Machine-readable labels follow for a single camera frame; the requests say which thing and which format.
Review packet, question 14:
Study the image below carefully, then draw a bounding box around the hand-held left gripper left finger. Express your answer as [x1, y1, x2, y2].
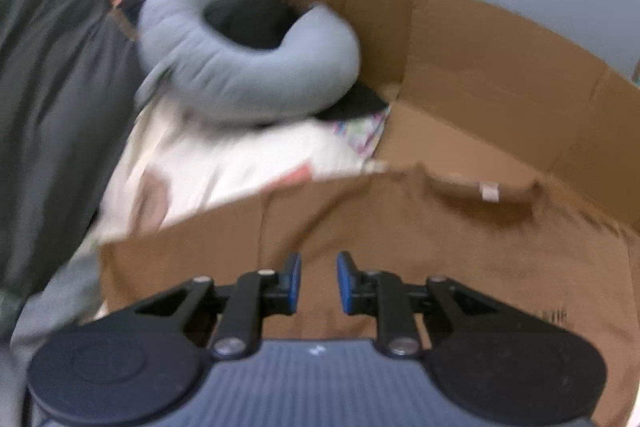
[135, 252, 303, 360]

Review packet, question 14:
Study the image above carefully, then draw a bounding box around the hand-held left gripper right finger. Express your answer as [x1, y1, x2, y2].
[336, 251, 502, 359]

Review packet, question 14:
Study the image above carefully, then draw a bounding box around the brown t-shirt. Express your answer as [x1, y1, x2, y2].
[100, 163, 640, 427]

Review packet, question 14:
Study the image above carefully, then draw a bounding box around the cream bear printed blanket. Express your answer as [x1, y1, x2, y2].
[97, 99, 392, 244]

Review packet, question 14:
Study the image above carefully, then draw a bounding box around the floral printed cloth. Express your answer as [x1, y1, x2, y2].
[331, 107, 392, 158]

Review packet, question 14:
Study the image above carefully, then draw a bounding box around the grey neck pillow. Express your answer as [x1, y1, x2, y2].
[134, 0, 362, 126]

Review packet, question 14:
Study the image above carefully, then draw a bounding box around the large brown cardboard sheet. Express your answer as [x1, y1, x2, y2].
[250, 0, 640, 229]

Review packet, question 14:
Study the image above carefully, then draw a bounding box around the black folded cloth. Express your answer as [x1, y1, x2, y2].
[204, 0, 392, 122]

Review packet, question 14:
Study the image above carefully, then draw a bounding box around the dark grey cloth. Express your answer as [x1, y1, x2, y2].
[0, 0, 147, 339]

